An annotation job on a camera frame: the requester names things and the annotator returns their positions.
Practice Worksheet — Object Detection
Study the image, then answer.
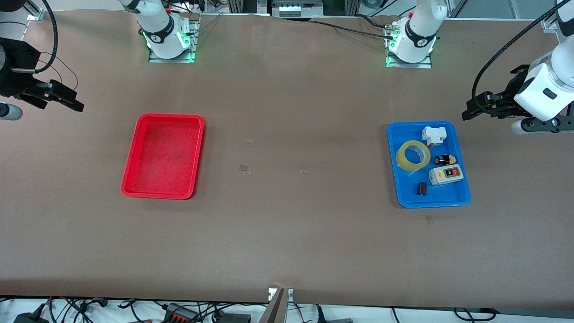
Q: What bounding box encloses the yellow tape roll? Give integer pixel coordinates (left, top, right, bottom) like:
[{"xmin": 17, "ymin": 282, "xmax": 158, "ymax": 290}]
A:
[{"xmin": 396, "ymin": 140, "xmax": 432, "ymax": 172}]

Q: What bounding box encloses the white circuit breaker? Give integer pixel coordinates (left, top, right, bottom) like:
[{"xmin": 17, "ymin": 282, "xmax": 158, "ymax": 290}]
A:
[{"xmin": 422, "ymin": 126, "xmax": 448, "ymax": 148}]

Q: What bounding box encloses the blue plastic tray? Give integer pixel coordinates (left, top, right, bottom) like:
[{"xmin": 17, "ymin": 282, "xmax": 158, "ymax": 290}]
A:
[{"xmin": 387, "ymin": 120, "xmax": 471, "ymax": 209}]

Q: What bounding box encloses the red plastic tray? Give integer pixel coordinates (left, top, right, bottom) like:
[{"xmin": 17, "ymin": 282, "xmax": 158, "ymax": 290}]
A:
[{"xmin": 120, "ymin": 113, "xmax": 205, "ymax": 200}]

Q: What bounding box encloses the black power adapter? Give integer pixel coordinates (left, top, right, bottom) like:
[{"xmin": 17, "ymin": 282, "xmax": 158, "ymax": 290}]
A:
[{"xmin": 13, "ymin": 304, "xmax": 50, "ymax": 323}]

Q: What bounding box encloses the black orange power strip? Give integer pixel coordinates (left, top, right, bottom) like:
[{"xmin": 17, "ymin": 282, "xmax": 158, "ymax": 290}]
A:
[{"xmin": 162, "ymin": 303, "xmax": 199, "ymax": 323}]

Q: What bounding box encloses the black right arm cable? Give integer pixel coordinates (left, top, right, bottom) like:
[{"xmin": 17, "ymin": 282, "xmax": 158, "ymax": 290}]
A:
[{"xmin": 35, "ymin": 0, "xmax": 59, "ymax": 74}]

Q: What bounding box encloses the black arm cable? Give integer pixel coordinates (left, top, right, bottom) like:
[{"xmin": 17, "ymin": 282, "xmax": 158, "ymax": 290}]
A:
[
  {"xmin": 35, "ymin": 0, "xmax": 59, "ymax": 74},
  {"xmin": 472, "ymin": 0, "xmax": 574, "ymax": 113}
]

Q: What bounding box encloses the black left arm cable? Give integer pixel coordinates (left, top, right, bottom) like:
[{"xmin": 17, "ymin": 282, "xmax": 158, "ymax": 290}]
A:
[{"xmin": 472, "ymin": 0, "xmax": 574, "ymax": 113}]

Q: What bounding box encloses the aluminium corner bracket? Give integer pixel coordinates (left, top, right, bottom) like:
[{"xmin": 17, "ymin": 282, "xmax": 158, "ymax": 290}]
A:
[
  {"xmin": 25, "ymin": 0, "xmax": 46, "ymax": 22},
  {"xmin": 540, "ymin": 11, "xmax": 561, "ymax": 30}
]

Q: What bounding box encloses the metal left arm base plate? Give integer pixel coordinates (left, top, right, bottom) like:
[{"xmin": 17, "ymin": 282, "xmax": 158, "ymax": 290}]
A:
[{"xmin": 384, "ymin": 25, "xmax": 434, "ymax": 69}]

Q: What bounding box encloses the grey switch box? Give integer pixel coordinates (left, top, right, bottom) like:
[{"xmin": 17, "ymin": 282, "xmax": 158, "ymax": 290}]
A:
[{"xmin": 428, "ymin": 164, "xmax": 464, "ymax": 186}]

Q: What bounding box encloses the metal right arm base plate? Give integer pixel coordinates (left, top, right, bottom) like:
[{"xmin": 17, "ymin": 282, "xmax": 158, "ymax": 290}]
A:
[{"xmin": 148, "ymin": 15, "xmax": 199, "ymax": 64}]

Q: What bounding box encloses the black cable on table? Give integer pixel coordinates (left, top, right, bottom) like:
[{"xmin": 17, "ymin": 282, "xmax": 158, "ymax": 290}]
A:
[{"xmin": 307, "ymin": 13, "xmax": 400, "ymax": 41}]

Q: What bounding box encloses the aluminium frame with power strip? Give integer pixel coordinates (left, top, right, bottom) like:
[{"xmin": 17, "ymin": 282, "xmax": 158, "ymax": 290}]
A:
[{"xmin": 226, "ymin": 0, "xmax": 360, "ymax": 18}]

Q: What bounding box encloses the silver camera mount bracket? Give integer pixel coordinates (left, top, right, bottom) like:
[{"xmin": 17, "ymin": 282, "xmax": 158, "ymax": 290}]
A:
[{"xmin": 258, "ymin": 287, "xmax": 295, "ymax": 323}]

